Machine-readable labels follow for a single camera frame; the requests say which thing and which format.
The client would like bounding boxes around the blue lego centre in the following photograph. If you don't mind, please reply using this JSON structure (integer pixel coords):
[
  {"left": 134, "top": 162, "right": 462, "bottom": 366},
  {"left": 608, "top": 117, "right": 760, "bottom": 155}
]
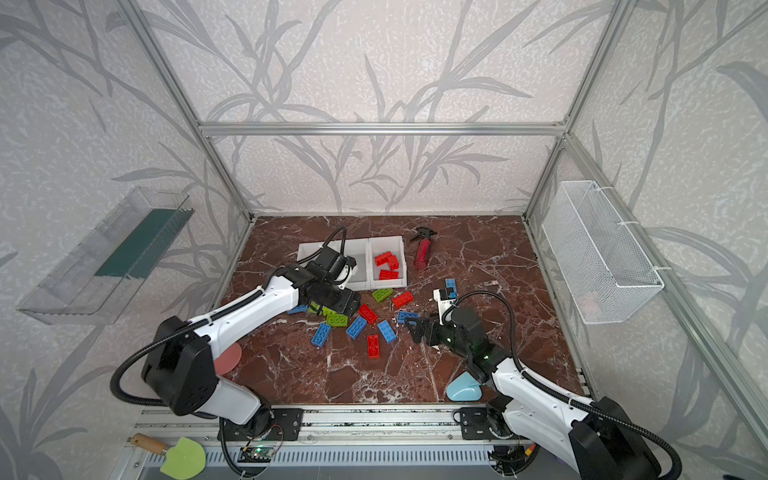
[{"left": 346, "top": 316, "right": 368, "bottom": 340}]

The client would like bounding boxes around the blue lego hollow right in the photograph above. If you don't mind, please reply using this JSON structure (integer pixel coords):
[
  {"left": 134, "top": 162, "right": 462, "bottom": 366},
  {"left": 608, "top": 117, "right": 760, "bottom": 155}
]
[{"left": 397, "top": 311, "right": 420, "bottom": 324}]

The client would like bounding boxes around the left circuit board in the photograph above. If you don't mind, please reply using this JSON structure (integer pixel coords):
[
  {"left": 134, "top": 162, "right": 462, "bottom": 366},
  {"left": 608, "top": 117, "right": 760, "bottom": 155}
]
[{"left": 237, "top": 445, "right": 281, "bottom": 466}]

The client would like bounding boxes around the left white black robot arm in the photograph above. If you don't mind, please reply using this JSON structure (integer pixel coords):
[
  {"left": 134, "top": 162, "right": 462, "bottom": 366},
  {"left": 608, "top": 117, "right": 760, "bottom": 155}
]
[{"left": 110, "top": 264, "right": 361, "bottom": 425}]

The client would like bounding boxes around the green lego hollow up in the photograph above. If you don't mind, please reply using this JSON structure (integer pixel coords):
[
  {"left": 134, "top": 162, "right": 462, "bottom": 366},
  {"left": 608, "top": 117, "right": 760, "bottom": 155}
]
[{"left": 326, "top": 313, "right": 348, "bottom": 328}]

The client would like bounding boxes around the white wire basket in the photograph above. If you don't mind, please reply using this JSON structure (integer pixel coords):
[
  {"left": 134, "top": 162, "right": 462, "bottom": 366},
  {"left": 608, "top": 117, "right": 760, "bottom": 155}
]
[{"left": 542, "top": 180, "right": 664, "bottom": 324}]

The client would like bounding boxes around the red lego studs up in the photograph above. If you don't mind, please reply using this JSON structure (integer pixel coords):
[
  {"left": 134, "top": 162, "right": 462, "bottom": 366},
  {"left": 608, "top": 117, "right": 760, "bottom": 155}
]
[{"left": 392, "top": 291, "right": 414, "bottom": 309}]

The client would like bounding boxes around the red lego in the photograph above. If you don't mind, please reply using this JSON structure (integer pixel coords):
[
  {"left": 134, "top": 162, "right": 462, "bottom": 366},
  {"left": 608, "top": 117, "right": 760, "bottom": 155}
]
[
  {"left": 358, "top": 304, "right": 379, "bottom": 325},
  {"left": 374, "top": 252, "right": 392, "bottom": 266},
  {"left": 367, "top": 335, "right": 381, "bottom": 359},
  {"left": 379, "top": 270, "right": 400, "bottom": 280}
]

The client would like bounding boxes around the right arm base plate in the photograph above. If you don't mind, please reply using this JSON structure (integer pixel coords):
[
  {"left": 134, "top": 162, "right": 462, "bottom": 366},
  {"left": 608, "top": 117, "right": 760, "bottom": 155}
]
[{"left": 452, "top": 407, "right": 513, "bottom": 441}]

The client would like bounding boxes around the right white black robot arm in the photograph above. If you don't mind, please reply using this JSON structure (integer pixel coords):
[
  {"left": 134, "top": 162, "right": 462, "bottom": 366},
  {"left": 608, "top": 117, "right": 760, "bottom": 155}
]
[{"left": 406, "top": 307, "right": 683, "bottom": 479}]

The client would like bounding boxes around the blue lego studs up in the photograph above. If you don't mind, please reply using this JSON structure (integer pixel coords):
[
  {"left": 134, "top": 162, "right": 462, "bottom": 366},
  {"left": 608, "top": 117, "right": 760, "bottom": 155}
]
[{"left": 377, "top": 321, "right": 397, "bottom": 344}]

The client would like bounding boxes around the clear plastic wall tray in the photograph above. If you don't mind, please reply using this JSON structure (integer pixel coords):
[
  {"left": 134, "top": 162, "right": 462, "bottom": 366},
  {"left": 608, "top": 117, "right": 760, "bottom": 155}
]
[{"left": 17, "top": 187, "right": 194, "bottom": 326}]

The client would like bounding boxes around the white middle bin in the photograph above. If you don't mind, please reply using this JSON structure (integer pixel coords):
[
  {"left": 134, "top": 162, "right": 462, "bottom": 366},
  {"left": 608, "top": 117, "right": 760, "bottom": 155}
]
[{"left": 344, "top": 238, "right": 372, "bottom": 291}]

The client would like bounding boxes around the right circuit board wiring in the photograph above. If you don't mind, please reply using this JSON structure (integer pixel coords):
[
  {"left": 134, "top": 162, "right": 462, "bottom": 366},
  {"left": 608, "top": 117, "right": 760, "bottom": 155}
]
[{"left": 488, "top": 443, "right": 538, "bottom": 478}]

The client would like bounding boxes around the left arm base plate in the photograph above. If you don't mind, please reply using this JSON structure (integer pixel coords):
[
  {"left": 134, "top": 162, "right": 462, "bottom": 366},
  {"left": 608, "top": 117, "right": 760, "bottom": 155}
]
[{"left": 217, "top": 408, "right": 304, "bottom": 442}]

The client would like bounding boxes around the green lego near bins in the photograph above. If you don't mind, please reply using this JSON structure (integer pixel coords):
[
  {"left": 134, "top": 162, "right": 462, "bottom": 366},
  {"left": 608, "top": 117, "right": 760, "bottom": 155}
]
[{"left": 372, "top": 288, "right": 394, "bottom": 303}]

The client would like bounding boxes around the white left bin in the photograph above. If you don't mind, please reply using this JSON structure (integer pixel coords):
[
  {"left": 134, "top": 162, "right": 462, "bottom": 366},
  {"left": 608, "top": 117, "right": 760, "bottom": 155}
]
[{"left": 297, "top": 243, "right": 339, "bottom": 267}]

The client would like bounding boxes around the light blue lego far right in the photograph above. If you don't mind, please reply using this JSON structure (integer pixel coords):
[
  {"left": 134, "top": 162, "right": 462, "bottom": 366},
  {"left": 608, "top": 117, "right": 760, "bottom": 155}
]
[{"left": 445, "top": 278, "right": 457, "bottom": 299}]

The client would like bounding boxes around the green toy shovel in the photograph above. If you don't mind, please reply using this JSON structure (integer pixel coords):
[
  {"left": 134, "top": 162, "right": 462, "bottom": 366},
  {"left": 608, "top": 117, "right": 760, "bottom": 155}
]
[{"left": 129, "top": 433, "right": 206, "bottom": 480}]

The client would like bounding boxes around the pink watering can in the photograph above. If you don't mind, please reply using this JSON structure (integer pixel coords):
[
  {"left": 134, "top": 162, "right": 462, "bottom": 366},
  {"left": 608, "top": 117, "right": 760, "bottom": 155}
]
[{"left": 214, "top": 342, "right": 242, "bottom": 376}]

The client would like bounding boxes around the red spray bottle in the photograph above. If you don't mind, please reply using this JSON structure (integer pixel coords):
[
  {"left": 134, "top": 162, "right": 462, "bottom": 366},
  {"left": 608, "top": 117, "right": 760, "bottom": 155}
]
[{"left": 411, "top": 226, "right": 437, "bottom": 270}]

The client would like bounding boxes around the red lego bottom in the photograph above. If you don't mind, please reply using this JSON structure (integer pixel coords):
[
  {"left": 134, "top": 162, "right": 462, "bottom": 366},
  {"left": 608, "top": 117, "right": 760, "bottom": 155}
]
[{"left": 367, "top": 335, "right": 381, "bottom": 359}]

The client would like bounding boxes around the aluminium front rail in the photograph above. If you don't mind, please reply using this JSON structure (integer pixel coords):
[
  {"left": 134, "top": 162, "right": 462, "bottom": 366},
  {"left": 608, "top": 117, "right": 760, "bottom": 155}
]
[{"left": 112, "top": 403, "right": 543, "bottom": 479}]

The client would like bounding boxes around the blue lego lower left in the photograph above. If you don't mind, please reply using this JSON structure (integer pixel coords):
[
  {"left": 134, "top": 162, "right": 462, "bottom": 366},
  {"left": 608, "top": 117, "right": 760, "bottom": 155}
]
[{"left": 311, "top": 323, "right": 332, "bottom": 348}]

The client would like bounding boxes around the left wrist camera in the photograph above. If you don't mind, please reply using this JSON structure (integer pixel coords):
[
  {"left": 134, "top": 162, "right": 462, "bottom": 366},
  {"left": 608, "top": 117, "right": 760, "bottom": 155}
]
[{"left": 306, "top": 246, "right": 357, "bottom": 285}]

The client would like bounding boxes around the light blue toy shovel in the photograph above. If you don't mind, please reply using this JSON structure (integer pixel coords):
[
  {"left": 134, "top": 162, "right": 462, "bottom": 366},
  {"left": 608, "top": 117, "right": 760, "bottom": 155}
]
[{"left": 446, "top": 372, "right": 483, "bottom": 402}]

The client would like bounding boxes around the blue lego far left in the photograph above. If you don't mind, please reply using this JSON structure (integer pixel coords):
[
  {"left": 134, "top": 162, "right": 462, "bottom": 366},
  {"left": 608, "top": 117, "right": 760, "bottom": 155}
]
[{"left": 286, "top": 305, "right": 309, "bottom": 315}]

